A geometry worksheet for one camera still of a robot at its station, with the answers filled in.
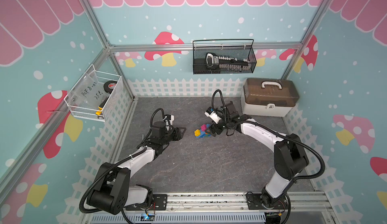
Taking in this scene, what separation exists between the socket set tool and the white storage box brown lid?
0.15 meters

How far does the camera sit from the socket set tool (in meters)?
0.89

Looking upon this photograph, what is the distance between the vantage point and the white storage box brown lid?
981 mm
